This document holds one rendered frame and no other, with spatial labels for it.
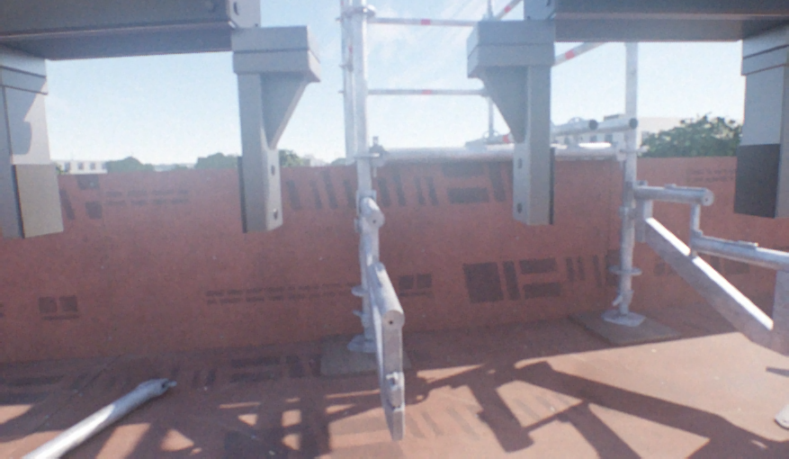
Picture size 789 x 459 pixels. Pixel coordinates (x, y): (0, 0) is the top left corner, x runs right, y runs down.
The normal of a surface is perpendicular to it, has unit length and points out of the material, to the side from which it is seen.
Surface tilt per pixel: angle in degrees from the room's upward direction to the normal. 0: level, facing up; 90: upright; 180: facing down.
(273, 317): 90
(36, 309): 90
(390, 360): 93
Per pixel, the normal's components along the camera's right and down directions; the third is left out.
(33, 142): 1.00, -0.03
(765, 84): -1.00, 0.03
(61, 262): 0.15, 0.11
